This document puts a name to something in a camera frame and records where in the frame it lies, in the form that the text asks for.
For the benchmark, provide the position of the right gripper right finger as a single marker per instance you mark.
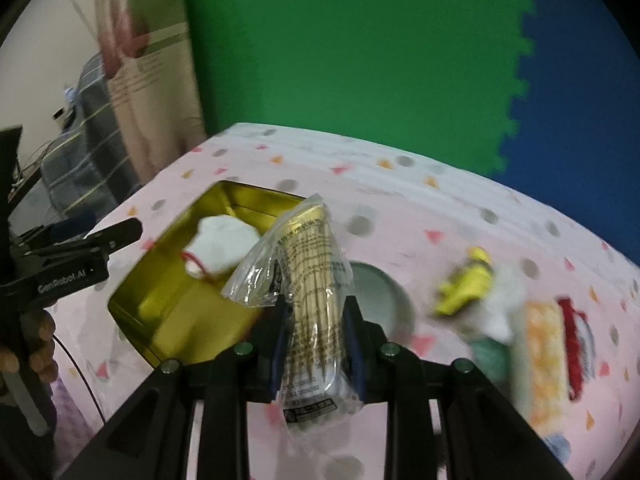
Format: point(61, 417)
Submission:
point(440, 416)

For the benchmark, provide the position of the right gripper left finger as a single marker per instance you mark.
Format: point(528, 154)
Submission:
point(149, 436)

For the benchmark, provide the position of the light blue fluffy sock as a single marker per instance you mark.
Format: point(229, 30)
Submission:
point(559, 446)

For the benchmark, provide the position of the orange green towel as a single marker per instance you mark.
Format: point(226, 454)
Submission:
point(523, 354)

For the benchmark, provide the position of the white fluffy sock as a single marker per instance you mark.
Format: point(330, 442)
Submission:
point(495, 310)

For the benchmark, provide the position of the red trimmed sleep mask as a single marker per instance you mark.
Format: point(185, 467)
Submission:
point(579, 348)

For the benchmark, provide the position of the white knit sock red stripe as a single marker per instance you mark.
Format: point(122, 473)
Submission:
point(218, 246)

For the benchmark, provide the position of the clear bag of cotton swabs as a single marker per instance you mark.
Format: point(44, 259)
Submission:
point(299, 258)

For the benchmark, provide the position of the person left hand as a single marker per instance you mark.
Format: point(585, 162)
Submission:
point(38, 328)

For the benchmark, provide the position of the grey plaid sofa cover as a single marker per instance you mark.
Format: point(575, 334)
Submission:
point(87, 167)

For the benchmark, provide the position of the gold rectangular tin box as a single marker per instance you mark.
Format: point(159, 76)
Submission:
point(164, 312)

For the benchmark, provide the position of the pink patterned tablecloth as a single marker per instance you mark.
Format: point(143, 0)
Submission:
point(410, 216)

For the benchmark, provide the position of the beige floral curtain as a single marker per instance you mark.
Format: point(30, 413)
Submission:
point(148, 67)

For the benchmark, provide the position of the blue foam wall mat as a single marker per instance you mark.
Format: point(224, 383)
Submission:
point(577, 146)

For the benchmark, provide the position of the green foam wall mat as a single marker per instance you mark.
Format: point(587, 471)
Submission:
point(433, 77)

